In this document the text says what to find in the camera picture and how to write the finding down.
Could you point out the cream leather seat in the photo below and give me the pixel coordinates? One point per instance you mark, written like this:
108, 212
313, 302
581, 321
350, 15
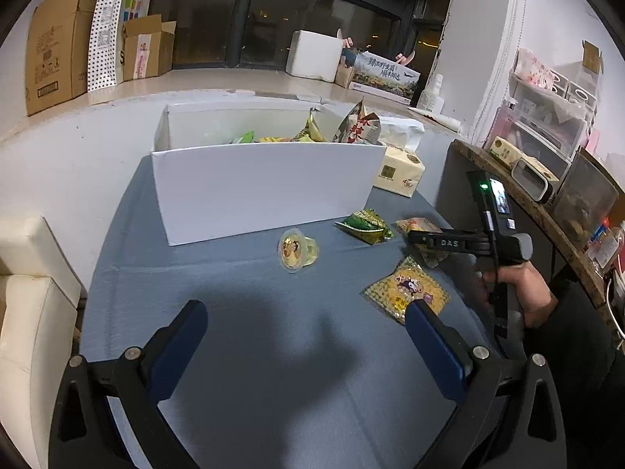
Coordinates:
34, 312

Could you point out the pink floral pouch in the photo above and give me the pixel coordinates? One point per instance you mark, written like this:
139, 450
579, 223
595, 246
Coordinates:
534, 68

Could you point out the cream tissue pack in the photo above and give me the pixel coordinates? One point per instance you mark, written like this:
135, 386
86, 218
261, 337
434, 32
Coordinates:
398, 161

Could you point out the white cardboard box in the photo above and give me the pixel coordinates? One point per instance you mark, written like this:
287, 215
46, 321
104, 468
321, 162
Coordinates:
266, 185

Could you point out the white drawer organizer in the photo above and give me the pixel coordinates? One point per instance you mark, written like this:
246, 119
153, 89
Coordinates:
576, 88

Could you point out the small open cardboard box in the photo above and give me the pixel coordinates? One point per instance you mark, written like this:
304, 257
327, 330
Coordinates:
146, 49

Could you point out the cardboard piece on wall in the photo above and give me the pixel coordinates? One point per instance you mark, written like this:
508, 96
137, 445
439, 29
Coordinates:
592, 56

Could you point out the small colourful bottle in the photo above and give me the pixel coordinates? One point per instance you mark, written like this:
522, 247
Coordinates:
608, 244

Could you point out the white plastic bottle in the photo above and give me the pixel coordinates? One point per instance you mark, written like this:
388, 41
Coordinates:
432, 95

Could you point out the flat white tube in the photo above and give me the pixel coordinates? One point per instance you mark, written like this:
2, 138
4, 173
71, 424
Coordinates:
434, 118

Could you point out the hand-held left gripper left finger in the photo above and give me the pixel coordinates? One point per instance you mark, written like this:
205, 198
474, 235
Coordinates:
178, 342

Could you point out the pink figure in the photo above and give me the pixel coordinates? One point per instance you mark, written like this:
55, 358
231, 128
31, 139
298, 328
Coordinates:
349, 41
405, 57

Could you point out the large brown cardboard box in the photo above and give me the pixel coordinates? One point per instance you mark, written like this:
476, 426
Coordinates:
53, 49

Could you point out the tall green snack packet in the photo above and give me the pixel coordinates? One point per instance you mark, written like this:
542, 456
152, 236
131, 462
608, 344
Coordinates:
242, 138

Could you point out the clear plastic container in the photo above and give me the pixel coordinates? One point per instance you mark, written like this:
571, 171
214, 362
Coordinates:
586, 200

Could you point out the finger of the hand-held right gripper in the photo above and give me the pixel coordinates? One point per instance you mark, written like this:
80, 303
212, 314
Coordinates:
422, 240

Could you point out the white desk clock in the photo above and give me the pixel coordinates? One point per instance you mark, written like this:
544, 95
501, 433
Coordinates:
532, 181

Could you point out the wooden side shelf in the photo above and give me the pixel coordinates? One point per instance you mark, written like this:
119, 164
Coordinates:
456, 190

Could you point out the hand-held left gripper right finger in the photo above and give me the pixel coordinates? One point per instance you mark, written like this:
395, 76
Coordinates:
434, 351

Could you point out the dark window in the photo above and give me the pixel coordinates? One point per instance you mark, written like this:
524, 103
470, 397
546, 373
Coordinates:
293, 14

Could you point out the yellow jelly cup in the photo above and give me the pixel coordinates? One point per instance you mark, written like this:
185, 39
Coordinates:
295, 251

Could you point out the yellow-green snack packet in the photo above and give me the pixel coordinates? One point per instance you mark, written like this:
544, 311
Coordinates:
310, 129

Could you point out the cream packet with green logo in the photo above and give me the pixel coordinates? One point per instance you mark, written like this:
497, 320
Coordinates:
503, 151

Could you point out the small green snack packet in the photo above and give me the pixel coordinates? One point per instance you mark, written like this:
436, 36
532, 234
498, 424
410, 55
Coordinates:
366, 224

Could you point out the clear storage bin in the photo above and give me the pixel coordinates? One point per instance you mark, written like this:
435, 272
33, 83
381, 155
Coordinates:
537, 127

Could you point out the person's right hand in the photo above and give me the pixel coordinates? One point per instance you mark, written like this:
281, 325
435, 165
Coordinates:
522, 288

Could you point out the white foam box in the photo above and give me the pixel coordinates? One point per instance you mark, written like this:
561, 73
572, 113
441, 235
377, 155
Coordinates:
315, 53

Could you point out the yellow dotted snack packet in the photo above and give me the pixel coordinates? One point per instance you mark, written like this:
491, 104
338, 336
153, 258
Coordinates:
407, 286
412, 225

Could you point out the white red-print snack bag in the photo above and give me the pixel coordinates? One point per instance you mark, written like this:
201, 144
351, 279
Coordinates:
359, 127

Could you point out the long printed box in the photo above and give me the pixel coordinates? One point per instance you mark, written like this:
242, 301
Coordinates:
385, 75

